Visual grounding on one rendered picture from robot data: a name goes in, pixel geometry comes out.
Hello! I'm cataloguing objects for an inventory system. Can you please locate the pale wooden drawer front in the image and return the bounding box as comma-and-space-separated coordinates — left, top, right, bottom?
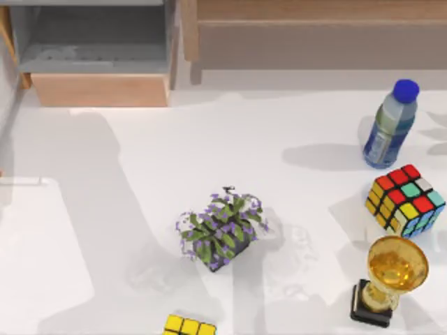
30, 72, 171, 108

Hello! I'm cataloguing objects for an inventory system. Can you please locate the wooden cupboard frame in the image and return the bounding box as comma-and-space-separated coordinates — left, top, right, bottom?
0, 6, 34, 90

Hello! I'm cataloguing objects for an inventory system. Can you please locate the wooden open shelf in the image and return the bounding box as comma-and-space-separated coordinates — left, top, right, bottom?
169, 0, 447, 85

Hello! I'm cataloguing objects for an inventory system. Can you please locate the puzzle cube with yellow face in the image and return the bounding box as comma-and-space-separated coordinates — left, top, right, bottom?
163, 314, 218, 335

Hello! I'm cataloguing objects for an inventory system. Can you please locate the clear bottle with blue cap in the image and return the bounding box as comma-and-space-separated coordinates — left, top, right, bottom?
362, 79, 420, 170

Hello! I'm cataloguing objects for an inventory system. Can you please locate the gold trophy on black base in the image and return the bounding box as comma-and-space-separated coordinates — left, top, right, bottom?
350, 235, 430, 329

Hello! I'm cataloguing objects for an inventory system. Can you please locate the multicoloured puzzle cube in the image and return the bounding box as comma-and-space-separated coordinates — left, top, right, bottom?
365, 164, 447, 239

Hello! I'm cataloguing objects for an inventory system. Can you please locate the purple flowering plant pot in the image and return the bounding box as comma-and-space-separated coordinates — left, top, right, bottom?
175, 186, 270, 274

